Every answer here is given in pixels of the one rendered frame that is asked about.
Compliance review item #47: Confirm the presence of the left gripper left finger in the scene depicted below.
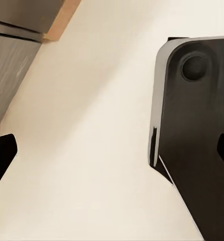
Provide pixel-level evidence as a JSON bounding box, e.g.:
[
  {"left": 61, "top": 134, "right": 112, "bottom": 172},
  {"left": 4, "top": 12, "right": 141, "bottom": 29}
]
[{"left": 0, "top": 134, "right": 18, "bottom": 180}]

